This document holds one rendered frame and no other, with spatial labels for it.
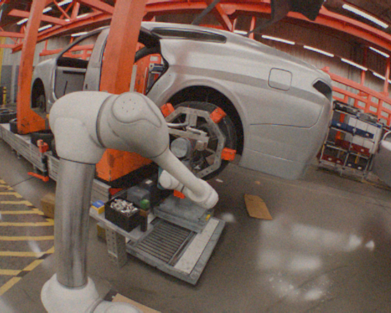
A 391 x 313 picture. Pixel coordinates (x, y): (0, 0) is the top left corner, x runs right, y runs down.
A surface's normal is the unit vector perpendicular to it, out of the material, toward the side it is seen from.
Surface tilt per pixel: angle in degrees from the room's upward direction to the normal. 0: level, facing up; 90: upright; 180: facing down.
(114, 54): 90
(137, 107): 57
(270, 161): 90
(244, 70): 90
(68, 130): 77
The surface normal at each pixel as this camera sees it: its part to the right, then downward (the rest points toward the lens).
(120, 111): 0.18, -0.29
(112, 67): -0.36, 0.22
